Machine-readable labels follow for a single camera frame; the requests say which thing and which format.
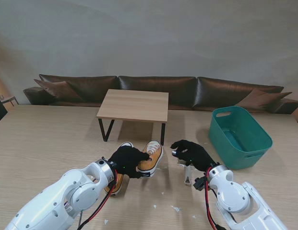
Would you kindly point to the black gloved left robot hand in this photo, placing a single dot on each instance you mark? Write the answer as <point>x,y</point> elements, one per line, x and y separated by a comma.
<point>126,160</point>

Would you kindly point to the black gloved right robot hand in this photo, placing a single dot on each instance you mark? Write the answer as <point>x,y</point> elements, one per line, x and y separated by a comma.
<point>199,157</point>

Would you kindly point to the beige hand brush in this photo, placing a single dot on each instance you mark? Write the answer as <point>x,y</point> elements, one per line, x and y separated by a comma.
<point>187,176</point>

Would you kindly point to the yellow canvas sneaker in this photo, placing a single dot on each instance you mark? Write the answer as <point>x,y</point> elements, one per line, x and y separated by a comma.
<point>153,158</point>
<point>118,184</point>

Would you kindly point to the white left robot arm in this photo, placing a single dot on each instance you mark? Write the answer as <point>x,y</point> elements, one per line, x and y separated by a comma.
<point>67,196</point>

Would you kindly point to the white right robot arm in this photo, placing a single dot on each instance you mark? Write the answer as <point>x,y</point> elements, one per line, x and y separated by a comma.
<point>232,196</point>

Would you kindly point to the teal plastic basin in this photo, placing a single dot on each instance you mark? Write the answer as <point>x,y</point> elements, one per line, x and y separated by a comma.
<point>237,141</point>

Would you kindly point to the small wooden stand black legs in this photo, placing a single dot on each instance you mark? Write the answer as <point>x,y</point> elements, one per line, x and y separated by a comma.
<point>134,105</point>

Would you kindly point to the brown leather sofa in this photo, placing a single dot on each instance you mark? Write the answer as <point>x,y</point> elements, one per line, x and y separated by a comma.
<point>182,91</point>

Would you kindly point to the brown cushion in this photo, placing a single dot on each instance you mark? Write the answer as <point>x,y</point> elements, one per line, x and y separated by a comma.
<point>261,99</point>
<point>60,89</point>

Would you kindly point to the small background side table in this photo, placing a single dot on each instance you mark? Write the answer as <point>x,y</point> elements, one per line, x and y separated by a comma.
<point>8,98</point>

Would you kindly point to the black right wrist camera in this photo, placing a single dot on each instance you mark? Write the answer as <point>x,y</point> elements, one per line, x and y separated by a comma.
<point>200,184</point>

